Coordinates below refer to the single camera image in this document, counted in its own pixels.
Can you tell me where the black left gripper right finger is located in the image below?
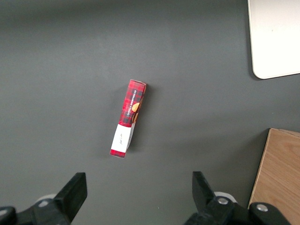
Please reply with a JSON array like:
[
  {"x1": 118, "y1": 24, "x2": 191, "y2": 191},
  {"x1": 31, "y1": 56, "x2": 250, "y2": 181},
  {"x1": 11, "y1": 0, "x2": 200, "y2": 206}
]
[{"x1": 185, "y1": 171, "x2": 291, "y2": 225}]

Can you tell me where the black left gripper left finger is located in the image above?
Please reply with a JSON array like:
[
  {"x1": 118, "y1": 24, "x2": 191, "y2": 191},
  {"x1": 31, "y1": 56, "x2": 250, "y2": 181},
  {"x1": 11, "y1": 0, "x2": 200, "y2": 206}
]
[{"x1": 0, "y1": 172, "x2": 88, "y2": 225}]

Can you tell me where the beige plastic tray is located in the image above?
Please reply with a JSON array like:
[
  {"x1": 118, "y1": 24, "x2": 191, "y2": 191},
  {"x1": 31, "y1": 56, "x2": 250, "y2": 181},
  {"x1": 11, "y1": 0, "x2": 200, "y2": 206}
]
[{"x1": 247, "y1": 0, "x2": 300, "y2": 80}]

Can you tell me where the wooden drawer cabinet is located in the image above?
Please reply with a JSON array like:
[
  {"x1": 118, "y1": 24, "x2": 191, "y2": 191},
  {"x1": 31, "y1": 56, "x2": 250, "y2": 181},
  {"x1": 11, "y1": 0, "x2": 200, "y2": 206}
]
[{"x1": 247, "y1": 128, "x2": 300, "y2": 225}]

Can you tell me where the red plaid cookie box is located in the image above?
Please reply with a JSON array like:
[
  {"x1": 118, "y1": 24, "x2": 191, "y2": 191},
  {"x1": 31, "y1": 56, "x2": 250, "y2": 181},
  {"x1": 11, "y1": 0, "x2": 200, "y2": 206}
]
[{"x1": 109, "y1": 79, "x2": 148, "y2": 159}]

